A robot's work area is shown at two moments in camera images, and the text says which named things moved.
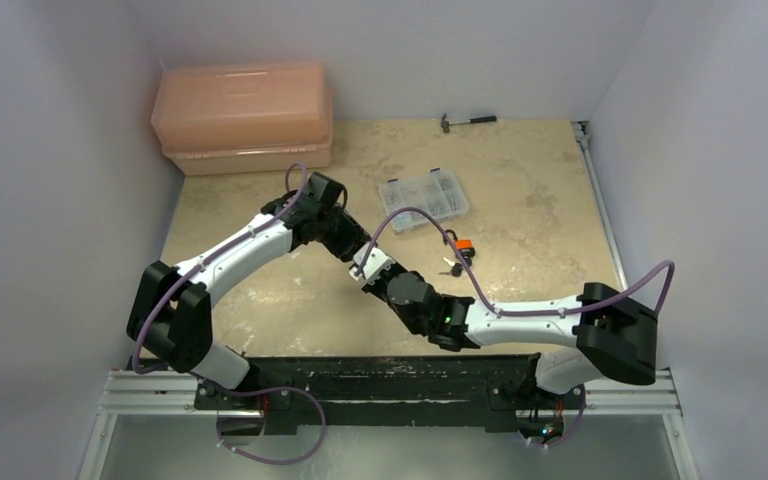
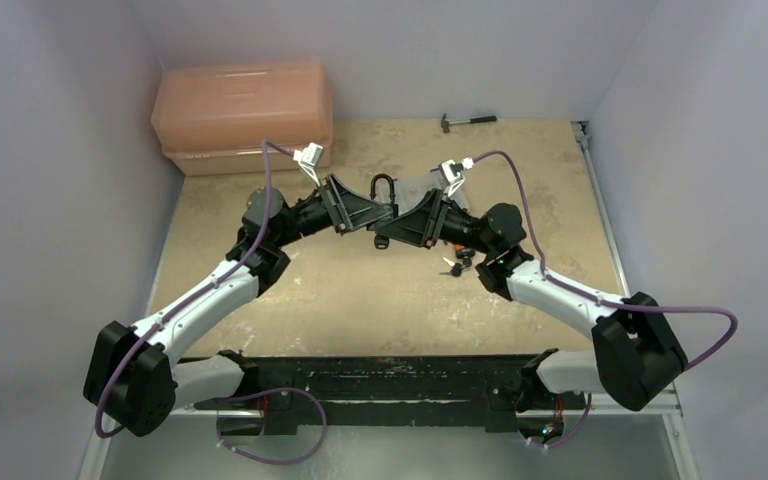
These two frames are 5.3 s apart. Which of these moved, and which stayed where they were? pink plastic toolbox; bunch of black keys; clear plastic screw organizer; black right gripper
Moved: black right gripper
Stayed: pink plastic toolbox; bunch of black keys; clear plastic screw organizer
